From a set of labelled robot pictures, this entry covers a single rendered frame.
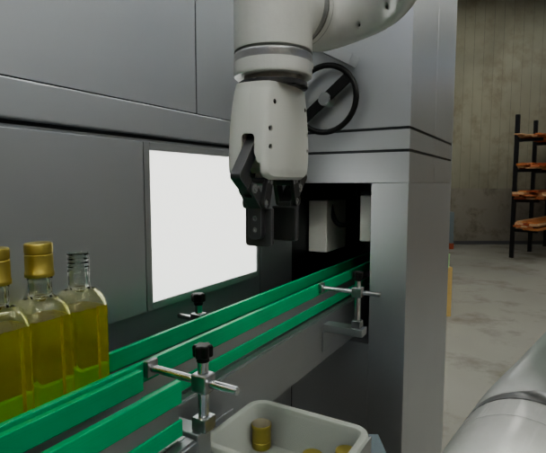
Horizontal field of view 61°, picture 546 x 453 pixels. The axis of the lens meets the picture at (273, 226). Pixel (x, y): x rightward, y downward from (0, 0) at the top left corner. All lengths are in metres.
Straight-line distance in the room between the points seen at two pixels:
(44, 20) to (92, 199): 0.30
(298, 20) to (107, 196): 0.52
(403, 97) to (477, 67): 10.61
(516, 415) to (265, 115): 0.34
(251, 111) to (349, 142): 0.98
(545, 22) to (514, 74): 1.30
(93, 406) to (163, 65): 0.69
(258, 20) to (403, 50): 0.97
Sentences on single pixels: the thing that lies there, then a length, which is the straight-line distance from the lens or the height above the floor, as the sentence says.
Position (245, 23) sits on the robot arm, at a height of 1.57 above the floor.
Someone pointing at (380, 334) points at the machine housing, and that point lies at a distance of 1.48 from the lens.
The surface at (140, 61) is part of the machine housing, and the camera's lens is 1.02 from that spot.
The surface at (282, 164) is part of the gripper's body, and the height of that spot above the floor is 1.43.
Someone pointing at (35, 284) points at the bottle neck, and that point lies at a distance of 0.67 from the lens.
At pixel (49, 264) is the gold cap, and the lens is 0.66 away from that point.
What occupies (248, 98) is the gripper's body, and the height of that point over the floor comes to 1.49.
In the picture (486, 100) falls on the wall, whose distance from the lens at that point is 11.97.
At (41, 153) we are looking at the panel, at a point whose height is 1.45.
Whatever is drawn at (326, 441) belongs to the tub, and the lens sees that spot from 0.87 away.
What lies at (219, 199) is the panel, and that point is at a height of 1.37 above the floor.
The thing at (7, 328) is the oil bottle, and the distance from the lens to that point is 0.63.
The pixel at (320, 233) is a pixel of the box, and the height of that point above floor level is 1.24.
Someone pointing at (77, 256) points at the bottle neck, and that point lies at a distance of 0.69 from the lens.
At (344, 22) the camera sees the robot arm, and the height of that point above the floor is 1.59.
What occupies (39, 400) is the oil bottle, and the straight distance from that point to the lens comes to 0.69.
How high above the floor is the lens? 1.41
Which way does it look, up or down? 5 degrees down
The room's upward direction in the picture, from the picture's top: straight up
